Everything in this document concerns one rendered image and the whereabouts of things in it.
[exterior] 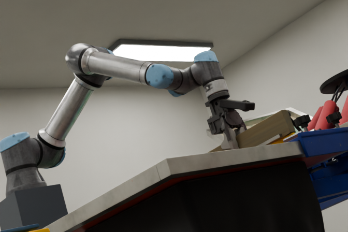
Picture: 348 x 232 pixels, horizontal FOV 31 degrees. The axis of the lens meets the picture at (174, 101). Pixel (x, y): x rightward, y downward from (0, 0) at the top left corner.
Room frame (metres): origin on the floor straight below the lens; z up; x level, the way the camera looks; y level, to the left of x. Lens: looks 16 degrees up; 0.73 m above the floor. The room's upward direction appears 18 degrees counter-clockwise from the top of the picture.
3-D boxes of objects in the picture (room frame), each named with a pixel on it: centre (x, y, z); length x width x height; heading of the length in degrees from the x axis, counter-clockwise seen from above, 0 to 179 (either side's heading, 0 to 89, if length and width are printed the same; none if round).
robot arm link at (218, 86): (1.95, -0.14, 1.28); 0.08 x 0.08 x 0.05
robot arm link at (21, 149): (2.21, 0.61, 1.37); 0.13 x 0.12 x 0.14; 152
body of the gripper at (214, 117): (1.96, -0.14, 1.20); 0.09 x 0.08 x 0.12; 45
